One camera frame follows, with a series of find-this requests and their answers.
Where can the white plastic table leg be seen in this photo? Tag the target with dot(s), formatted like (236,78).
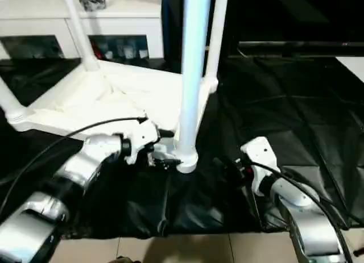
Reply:
(193,75)
(217,33)
(10,101)
(79,33)

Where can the white plastic table top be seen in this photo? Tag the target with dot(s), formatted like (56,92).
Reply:
(85,104)

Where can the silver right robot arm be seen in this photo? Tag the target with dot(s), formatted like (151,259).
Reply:
(310,223)

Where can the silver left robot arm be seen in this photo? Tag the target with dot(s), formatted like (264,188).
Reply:
(85,160)

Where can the black glossy mat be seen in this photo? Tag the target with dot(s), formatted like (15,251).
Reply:
(284,118)

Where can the dark robot torso part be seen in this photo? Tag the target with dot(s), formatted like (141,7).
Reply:
(126,259)

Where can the black bundle on cabinet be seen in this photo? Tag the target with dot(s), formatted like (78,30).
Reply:
(93,2)

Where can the white flat panel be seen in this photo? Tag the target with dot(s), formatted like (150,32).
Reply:
(352,68)

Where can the white cabinet with glass doors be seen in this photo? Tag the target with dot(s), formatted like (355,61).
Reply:
(42,21)

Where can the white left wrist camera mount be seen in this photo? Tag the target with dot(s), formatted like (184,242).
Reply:
(143,138)

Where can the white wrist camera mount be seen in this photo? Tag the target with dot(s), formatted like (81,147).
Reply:
(261,152)
(143,138)

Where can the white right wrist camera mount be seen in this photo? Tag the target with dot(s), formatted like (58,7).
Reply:
(261,152)

